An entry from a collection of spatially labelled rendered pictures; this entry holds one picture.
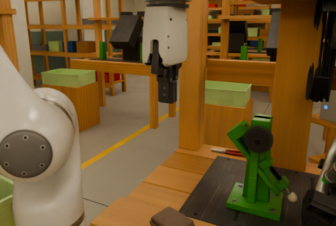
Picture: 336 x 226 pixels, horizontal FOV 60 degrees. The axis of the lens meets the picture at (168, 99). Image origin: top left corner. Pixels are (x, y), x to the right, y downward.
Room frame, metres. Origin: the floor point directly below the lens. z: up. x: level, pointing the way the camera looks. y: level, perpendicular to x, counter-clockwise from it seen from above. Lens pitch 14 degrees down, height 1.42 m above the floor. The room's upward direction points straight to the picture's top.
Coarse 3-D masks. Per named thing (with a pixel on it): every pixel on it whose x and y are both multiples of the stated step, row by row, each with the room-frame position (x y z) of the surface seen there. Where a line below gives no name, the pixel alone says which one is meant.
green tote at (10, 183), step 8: (0, 176) 0.83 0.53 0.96; (0, 184) 0.82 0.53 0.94; (8, 184) 0.79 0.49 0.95; (0, 192) 0.83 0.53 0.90; (8, 192) 0.80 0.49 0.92; (0, 200) 0.70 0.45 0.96; (8, 200) 0.71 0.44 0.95; (0, 208) 0.69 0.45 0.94; (8, 208) 0.71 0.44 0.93; (0, 216) 0.69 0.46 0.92; (8, 216) 0.71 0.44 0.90; (0, 224) 0.69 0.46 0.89; (8, 224) 0.70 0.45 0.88
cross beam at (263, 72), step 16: (208, 64) 1.27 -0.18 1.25; (224, 64) 1.24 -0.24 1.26; (240, 64) 1.21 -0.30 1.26; (256, 64) 1.18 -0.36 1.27; (272, 64) 1.16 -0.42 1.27; (320, 64) 1.12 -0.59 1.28; (224, 80) 1.24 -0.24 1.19; (240, 80) 1.21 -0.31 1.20; (256, 80) 1.18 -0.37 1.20; (272, 80) 1.15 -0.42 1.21
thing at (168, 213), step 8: (168, 208) 0.71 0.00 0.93; (152, 216) 0.67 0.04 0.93; (160, 216) 0.67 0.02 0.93; (168, 216) 0.67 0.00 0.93; (176, 216) 0.67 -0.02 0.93; (184, 216) 0.67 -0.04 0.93; (152, 224) 0.66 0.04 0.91; (160, 224) 0.64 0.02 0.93; (168, 224) 0.64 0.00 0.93; (176, 224) 0.64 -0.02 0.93; (184, 224) 0.64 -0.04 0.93; (192, 224) 0.65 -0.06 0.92
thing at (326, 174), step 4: (328, 168) 0.69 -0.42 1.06; (332, 168) 0.66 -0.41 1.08; (324, 172) 0.70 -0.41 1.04; (328, 172) 0.68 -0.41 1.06; (332, 172) 0.66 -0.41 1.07; (324, 176) 0.69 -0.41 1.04; (328, 176) 0.68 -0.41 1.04; (332, 176) 0.66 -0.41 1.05; (328, 180) 0.68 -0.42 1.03; (332, 180) 0.67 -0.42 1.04
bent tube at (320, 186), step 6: (330, 144) 0.79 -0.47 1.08; (330, 150) 0.77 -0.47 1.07; (330, 156) 0.76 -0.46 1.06; (324, 162) 0.76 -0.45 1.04; (330, 162) 0.75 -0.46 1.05; (324, 168) 0.74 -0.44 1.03; (318, 180) 0.72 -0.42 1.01; (318, 186) 0.71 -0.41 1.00; (324, 186) 0.70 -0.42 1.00; (324, 192) 0.69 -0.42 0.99
